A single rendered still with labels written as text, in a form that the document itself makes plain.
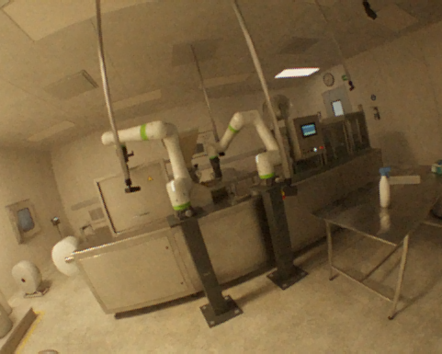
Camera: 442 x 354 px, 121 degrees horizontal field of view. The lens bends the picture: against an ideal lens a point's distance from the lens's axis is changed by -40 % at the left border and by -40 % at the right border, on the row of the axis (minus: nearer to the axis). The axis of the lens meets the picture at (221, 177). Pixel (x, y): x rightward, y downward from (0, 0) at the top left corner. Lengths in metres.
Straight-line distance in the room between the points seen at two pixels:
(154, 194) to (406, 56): 4.98
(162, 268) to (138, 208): 0.56
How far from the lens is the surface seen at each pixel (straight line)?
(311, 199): 2.16
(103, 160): 5.98
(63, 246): 2.39
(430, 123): 4.87
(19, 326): 3.03
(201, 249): 1.48
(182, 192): 1.35
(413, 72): 4.94
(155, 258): 1.83
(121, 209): 1.92
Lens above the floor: 1.30
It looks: 8 degrees down
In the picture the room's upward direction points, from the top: 15 degrees counter-clockwise
